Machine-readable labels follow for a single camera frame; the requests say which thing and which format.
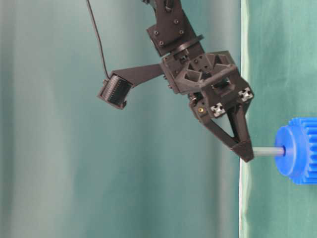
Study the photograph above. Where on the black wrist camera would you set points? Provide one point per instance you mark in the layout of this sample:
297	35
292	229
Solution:
115	91

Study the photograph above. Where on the grey metal shaft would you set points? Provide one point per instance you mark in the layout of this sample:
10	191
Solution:
268	151

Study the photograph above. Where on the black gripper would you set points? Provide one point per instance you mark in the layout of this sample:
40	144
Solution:
215	88

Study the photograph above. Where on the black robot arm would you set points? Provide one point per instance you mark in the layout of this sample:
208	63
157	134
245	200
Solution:
173	33

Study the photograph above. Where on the green table cloth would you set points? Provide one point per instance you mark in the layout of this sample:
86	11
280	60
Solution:
279	60

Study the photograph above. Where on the blue plastic gear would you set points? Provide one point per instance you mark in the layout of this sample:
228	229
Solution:
299	140

